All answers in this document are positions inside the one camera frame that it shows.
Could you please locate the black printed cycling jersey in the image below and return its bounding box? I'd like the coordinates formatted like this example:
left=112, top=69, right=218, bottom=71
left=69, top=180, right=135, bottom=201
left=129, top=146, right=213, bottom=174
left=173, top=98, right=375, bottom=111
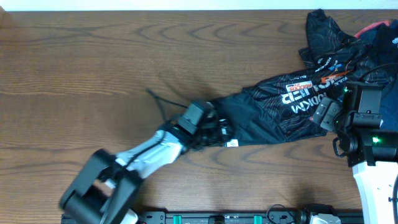
left=211, top=9, right=392, bottom=146

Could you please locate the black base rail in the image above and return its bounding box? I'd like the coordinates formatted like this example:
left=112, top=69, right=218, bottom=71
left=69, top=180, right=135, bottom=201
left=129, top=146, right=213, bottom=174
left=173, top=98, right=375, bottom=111
left=60, top=211, right=364, bottom=224

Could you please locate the red garment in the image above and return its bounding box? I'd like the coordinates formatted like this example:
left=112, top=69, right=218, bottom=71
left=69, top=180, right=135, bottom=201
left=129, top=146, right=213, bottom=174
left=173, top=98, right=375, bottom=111
left=354, top=20, right=391, bottom=39

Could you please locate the navy blue garment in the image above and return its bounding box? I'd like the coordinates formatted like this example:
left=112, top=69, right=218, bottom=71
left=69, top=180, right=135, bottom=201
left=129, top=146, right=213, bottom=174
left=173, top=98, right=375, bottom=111
left=360, top=20, right=397, bottom=131

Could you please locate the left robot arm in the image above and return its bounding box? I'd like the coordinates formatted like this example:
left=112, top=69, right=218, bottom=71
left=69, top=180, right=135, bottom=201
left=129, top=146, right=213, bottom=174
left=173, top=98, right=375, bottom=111
left=59, top=110, right=233, bottom=224

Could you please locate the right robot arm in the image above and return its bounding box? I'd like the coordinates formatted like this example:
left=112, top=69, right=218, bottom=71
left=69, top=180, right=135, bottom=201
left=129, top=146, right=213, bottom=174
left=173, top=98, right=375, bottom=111
left=310, top=82, right=397, bottom=223

